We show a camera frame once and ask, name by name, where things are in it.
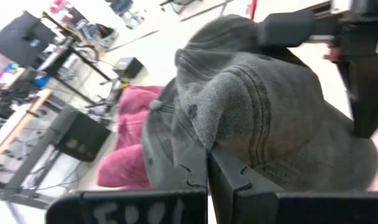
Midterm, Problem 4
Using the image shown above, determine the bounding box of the dark grey corduroy cap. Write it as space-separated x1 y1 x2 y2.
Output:
141 77 208 191
171 14 378 192

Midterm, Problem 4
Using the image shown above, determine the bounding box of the black equipment box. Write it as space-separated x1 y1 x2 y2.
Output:
55 108 112 163

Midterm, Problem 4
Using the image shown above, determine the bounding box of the large black screen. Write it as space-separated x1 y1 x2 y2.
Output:
0 10 58 68

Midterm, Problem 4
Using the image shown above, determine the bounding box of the black power box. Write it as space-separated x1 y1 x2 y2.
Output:
113 56 145 79

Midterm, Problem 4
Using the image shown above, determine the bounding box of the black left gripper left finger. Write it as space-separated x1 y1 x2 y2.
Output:
45 147 208 224

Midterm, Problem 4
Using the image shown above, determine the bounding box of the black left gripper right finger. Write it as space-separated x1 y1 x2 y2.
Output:
208 147 378 224

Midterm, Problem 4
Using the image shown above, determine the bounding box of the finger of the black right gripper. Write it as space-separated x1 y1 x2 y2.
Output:
256 10 316 49

